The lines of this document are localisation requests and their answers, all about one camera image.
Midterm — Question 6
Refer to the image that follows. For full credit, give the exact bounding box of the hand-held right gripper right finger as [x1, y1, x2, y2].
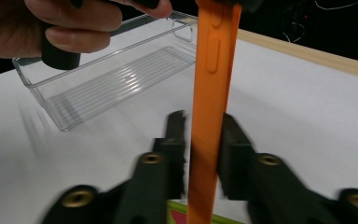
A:
[218, 112, 258, 201]

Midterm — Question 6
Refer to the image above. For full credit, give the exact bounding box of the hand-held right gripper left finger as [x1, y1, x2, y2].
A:
[151, 110, 187, 201]

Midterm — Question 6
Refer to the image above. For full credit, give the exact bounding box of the clear plastic container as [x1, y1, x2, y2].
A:
[12, 10, 200, 133]

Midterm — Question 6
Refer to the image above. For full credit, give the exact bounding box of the orange phone case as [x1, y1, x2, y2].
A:
[186, 0, 243, 224]

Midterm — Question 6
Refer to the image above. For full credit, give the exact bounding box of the white cable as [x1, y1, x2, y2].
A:
[314, 0, 358, 11]

